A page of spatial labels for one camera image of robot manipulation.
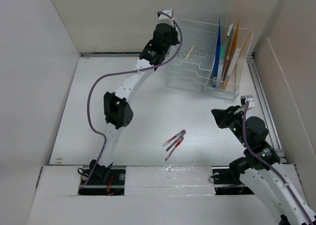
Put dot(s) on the blue folder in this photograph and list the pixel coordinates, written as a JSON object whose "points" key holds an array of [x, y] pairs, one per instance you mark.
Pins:
{"points": [[217, 54]]}

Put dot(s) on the red capped pen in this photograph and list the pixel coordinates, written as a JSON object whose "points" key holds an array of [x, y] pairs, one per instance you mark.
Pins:
{"points": [[175, 147]]}

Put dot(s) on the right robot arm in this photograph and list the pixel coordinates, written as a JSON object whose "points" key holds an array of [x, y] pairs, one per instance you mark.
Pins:
{"points": [[260, 168]]}

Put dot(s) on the red gel pen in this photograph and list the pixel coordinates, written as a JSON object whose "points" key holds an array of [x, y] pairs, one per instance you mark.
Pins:
{"points": [[173, 137]]}

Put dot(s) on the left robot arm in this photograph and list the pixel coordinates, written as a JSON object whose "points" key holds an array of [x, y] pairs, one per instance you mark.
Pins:
{"points": [[117, 109]]}

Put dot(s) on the orange folder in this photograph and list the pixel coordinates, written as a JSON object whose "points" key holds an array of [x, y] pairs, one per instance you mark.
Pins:
{"points": [[239, 42]]}

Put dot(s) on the yellow clear pen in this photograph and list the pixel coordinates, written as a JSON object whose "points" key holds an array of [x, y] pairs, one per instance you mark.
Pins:
{"points": [[190, 51]]}

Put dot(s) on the white wire desk organizer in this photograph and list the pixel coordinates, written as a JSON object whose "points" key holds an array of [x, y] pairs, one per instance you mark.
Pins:
{"points": [[194, 74]]}

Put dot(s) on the green folder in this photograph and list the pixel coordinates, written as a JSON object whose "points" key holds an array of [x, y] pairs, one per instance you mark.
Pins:
{"points": [[227, 47]]}

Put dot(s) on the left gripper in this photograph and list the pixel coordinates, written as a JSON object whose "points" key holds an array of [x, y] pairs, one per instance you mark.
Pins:
{"points": [[174, 32]]}

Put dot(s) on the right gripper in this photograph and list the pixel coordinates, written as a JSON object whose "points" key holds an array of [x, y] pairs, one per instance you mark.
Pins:
{"points": [[222, 116]]}

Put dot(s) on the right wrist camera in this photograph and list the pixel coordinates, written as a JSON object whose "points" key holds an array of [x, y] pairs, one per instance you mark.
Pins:
{"points": [[247, 100]]}

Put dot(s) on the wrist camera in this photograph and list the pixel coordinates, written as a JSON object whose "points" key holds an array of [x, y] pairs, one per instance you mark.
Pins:
{"points": [[247, 100], [165, 15]]}

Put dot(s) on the black red pen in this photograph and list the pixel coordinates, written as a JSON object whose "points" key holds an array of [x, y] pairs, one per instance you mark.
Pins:
{"points": [[174, 143]]}

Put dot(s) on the metal mounting rail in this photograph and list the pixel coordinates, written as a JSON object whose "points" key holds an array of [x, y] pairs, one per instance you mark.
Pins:
{"points": [[115, 186]]}

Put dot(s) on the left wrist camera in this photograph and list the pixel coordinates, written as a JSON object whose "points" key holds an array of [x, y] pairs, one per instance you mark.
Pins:
{"points": [[165, 15]]}

